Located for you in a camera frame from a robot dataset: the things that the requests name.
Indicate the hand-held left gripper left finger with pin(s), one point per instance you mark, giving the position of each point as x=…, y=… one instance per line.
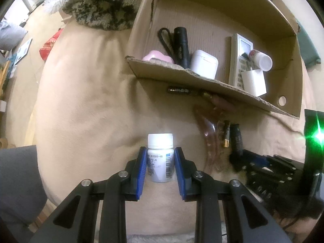
x=141, y=172

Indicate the blue flat book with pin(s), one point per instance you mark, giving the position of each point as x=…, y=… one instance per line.
x=22, y=52

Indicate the white remote control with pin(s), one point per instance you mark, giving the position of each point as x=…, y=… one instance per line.
x=238, y=63

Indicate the white earbuds case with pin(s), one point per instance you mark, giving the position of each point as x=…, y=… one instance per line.
x=203, y=64

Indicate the white pill bottle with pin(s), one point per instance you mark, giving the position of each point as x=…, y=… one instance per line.
x=160, y=162

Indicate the white cylinder bottle red label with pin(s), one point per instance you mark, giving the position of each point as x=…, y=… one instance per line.
x=263, y=60

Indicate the red packet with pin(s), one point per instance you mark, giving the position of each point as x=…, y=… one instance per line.
x=50, y=44

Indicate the teal cushion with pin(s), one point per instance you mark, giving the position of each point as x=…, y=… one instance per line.
x=307, y=48

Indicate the gold-tipped battery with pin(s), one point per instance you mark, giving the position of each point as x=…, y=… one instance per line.
x=226, y=134

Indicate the person's grey trousers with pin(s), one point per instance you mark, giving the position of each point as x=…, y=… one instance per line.
x=20, y=182

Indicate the pink plastic case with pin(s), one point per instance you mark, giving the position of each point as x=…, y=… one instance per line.
x=157, y=55

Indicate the grey stuffed bag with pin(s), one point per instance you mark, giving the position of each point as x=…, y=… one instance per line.
x=11, y=34

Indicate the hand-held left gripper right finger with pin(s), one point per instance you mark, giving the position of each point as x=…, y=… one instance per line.
x=180, y=172

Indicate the furry patterned blanket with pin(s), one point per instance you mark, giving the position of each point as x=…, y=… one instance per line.
x=101, y=5

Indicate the small white paper box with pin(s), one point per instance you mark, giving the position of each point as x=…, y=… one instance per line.
x=253, y=82

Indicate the thick black battery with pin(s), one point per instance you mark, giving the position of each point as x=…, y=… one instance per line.
x=236, y=139

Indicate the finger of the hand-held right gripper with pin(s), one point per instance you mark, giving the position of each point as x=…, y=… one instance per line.
x=255, y=157
x=239, y=163

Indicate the brown cardboard box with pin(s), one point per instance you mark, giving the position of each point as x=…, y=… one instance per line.
x=210, y=25

